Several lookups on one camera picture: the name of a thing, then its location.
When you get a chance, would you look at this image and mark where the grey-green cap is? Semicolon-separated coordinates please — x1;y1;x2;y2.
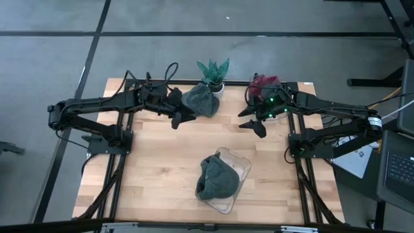
180;83;221;118
195;154;241;201

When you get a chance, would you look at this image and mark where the green plant in white pot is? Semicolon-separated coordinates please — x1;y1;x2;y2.
196;57;231;100

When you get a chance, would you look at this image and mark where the white cable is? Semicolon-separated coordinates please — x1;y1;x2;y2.
380;98;414;121

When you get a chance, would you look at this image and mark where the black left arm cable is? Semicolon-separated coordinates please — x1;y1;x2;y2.
164;61;180;82

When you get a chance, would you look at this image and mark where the black laptop with keyboard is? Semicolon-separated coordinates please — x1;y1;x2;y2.
376;129;414;214

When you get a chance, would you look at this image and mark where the silver bracket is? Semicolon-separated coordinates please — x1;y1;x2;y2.
280;225;320;233
100;221;138;233

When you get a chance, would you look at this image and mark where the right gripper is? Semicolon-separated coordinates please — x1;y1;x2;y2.
238;92;294;139

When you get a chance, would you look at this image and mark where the black aluminium table frame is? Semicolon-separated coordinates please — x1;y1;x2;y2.
72;71;345;233

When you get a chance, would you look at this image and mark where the dark grey monitor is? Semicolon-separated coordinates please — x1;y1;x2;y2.
397;60;414;137

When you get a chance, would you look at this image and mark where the yellow cable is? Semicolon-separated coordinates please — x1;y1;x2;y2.
368;86;402;110

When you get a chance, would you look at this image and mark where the black chair foot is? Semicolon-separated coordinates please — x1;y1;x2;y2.
0;141;26;155

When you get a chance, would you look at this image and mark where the black desk leg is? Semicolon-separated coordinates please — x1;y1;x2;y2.
347;64;405;88

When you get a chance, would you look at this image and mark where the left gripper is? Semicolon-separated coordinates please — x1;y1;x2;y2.
140;85;197;130

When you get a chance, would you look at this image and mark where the maroon cap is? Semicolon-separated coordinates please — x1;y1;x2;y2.
248;74;281;102

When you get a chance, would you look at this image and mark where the silver closed laptop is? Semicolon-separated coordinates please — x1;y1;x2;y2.
332;135;378;179

